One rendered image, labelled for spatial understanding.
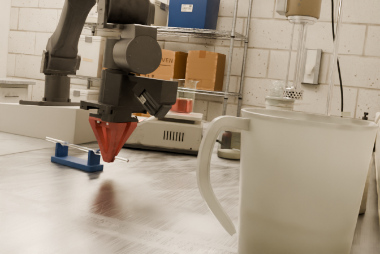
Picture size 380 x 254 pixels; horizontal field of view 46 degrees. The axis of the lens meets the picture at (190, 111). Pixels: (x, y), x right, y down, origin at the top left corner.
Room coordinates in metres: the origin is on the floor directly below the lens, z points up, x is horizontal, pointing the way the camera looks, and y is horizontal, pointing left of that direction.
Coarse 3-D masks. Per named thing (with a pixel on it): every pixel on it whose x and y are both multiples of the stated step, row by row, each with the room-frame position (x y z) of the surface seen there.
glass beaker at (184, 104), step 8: (176, 80) 1.04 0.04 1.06; (184, 80) 1.03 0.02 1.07; (192, 80) 1.09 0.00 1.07; (184, 88) 1.04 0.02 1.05; (192, 88) 1.05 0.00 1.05; (176, 96) 1.04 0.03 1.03; (184, 96) 1.04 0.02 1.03; (192, 96) 1.05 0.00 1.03; (176, 104) 1.04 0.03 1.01; (184, 104) 1.04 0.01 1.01; (192, 104) 1.05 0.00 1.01; (176, 112) 1.04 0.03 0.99; (184, 112) 1.04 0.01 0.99; (192, 112) 1.06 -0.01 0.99
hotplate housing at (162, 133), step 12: (144, 120) 1.01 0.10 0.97; (156, 120) 1.01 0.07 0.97; (168, 120) 1.03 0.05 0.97; (180, 120) 1.03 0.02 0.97; (192, 120) 1.03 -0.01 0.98; (132, 132) 1.01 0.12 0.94; (144, 132) 1.01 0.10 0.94; (156, 132) 1.01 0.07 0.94; (168, 132) 1.00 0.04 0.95; (180, 132) 1.00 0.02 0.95; (192, 132) 1.00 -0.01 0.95; (132, 144) 1.01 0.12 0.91; (144, 144) 1.01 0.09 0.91; (156, 144) 1.01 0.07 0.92; (168, 144) 1.00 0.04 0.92; (180, 144) 1.00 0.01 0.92; (192, 144) 1.00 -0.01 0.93
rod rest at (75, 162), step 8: (56, 144) 0.79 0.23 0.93; (56, 152) 0.79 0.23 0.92; (64, 152) 0.80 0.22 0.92; (88, 152) 0.75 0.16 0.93; (56, 160) 0.78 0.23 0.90; (64, 160) 0.77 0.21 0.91; (72, 160) 0.77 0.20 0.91; (80, 160) 0.78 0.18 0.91; (88, 160) 0.75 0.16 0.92; (96, 160) 0.76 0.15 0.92; (80, 168) 0.75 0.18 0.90; (88, 168) 0.74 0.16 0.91; (96, 168) 0.75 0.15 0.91
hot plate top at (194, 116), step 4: (168, 112) 1.06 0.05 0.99; (168, 116) 1.01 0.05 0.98; (172, 116) 1.01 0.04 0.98; (176, 116) 1.01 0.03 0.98; (180, 116) 1.01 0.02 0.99; (184, 116) 1.01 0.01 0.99; (188, 116) 1.01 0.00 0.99; (192, 116) 1.02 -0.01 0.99; (196, 116) 1.03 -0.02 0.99; (200, 116) 1.04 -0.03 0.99; (196, 120) 1.01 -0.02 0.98; (200, 120) 1.01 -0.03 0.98
